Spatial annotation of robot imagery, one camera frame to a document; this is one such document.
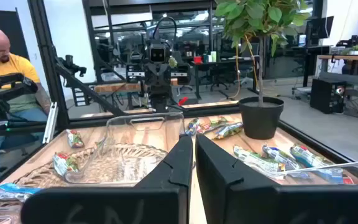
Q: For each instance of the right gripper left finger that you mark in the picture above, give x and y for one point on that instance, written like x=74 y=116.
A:
x=154 y=205

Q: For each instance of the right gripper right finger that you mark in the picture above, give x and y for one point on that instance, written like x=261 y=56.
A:
x=259 y=205

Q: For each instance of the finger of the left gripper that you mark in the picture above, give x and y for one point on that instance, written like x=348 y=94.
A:
x=165 y=74
x=151 y=74

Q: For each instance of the green blue granola bar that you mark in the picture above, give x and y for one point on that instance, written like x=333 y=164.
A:
x=283 y=158
x=14 y=191
x=228 y=130
x=256 y=160

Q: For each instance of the red green granola bar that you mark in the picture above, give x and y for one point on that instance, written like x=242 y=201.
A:
x=64 y=165
x=75 y=139

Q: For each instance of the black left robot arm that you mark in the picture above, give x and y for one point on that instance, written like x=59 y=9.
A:
x=159 y=99

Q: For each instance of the wooden bench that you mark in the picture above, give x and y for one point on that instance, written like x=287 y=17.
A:
x=117 y=87

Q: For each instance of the red plastic clip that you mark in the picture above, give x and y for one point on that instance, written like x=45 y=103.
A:
x=182 y=100

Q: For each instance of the red cup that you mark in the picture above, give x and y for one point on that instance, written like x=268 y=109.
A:
x=197 y=60

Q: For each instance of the black office chair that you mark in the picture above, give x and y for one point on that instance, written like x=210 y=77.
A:
x=218 y=77

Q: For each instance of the black office desk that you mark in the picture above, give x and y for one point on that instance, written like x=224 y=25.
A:
x=222 y=62

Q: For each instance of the green plant in black pot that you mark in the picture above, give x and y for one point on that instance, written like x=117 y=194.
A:
x=261 y=121

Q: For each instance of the round woven placemat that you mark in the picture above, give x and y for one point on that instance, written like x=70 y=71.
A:
x=42 y=180

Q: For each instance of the black computer tower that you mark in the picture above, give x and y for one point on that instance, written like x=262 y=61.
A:
x=326 y=96

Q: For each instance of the person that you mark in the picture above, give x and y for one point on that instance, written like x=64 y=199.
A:
x=8 y=65

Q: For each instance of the black board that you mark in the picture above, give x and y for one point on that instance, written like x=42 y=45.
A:
x=2 y=28

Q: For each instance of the black computer monitor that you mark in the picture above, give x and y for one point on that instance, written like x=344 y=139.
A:
x=319 y=31

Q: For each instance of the wooden table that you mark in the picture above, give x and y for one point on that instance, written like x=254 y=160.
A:
x=346 y=58

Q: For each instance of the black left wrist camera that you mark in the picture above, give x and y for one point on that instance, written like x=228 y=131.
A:
x=158 y=53

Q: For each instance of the black aluminium table frame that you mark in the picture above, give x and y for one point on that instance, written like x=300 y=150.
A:
x=48 y=62

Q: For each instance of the silver aluminium bracket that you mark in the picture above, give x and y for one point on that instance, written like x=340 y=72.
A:
x=51 y=121

